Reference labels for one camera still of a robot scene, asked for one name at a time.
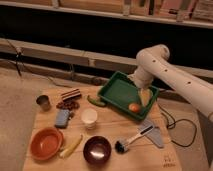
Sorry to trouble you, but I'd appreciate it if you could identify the green plastic cup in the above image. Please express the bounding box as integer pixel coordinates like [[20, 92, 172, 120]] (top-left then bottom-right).
[[149, 89, 153, 101]]

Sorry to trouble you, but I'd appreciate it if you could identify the brown grapes toy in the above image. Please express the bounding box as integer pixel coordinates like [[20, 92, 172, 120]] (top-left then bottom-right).
[[56, 100, 80, 110]]

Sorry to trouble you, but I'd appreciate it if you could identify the yellow corn toy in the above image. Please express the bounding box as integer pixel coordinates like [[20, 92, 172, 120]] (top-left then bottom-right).
[[59, 135, 83, 159]]

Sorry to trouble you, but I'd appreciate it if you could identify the wooden board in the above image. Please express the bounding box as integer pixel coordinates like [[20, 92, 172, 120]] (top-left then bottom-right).
[[22, 85, 183, 171]]

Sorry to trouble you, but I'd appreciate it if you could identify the small metal cup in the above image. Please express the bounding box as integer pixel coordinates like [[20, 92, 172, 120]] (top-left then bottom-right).
[[36, 95, 51, 111]]

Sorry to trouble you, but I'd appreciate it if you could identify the blue sponge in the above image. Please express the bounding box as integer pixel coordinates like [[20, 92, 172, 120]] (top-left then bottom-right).
[[55, 110, 70, 128]]

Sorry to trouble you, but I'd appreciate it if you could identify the green plastic tray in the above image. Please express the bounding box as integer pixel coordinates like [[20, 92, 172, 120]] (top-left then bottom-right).
[[98, 71, 159, 121]]

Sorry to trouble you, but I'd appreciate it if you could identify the orange ball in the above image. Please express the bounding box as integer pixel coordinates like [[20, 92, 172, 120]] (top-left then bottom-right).
[[128, 103, 141, 113]]

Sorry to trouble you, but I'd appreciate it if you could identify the black cable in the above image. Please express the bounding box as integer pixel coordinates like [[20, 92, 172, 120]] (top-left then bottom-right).
[[159, 105, 198, 148]]

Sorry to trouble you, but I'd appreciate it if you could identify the orange bowl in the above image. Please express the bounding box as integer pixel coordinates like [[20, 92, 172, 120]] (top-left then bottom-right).
[[30, 127, 64, 161]]

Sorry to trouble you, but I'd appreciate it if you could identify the striped chocolate cake toy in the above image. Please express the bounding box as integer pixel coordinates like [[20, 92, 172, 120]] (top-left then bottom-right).
[[61, 89, 81, 101]]

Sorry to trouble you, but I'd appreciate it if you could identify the green cucumber toy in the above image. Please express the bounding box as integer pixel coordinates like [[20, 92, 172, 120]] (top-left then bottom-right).
[[87, 95, 106, 107]]

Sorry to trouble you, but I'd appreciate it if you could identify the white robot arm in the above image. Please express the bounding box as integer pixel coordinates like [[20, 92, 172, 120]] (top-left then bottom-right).
[[129, 44, 213, 122]]

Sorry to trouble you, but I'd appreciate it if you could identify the white paper cup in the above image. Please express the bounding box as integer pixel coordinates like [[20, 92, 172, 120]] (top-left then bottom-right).
[[81, 108, 98, 129]]

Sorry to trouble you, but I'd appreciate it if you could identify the black and white dish brush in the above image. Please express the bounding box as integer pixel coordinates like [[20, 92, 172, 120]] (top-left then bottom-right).
[[115, 125, 154, 154]]

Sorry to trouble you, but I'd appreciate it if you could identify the dark maroon bowl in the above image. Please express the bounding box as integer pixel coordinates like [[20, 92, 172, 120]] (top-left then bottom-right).
[[83, 136, 112, 165]]

